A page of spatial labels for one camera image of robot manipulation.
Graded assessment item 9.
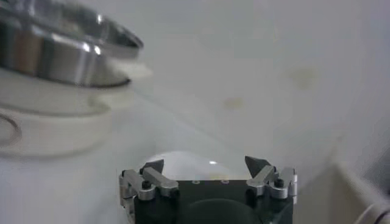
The steel steamer pot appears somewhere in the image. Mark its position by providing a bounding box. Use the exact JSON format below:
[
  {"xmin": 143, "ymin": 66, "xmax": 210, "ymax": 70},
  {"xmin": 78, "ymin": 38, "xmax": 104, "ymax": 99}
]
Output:
[{"xmin": 0, "ymin": 57, "xmax": 153, "ymax": 158}]

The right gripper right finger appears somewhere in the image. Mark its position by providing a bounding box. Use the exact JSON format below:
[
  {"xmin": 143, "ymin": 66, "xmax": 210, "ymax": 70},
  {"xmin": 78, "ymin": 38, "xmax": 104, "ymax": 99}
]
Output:
[{"xmin": 244, "ymin": 155, "xmax": 298, "ymax": 204}]

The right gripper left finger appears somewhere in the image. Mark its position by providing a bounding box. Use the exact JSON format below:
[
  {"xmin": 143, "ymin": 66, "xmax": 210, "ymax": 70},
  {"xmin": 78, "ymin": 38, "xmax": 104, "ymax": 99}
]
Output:
[{"xmin": 118, "ymin": 158, "xmax": 180, "ymax": 201}]

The perforated steel steamer basket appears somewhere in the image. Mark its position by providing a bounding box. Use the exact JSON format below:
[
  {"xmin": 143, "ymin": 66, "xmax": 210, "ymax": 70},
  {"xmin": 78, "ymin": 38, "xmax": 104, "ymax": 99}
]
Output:
[{"xmin": 0, "ymin": 0, "xmax": 144, "ymax": 89}]

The white steamed baozi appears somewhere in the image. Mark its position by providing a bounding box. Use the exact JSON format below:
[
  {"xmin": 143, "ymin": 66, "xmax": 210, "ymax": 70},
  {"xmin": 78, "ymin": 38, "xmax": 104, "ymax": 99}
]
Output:
[{"xmin": 138, "ymin": 151, "xmax": 254, "ymax": 181}]

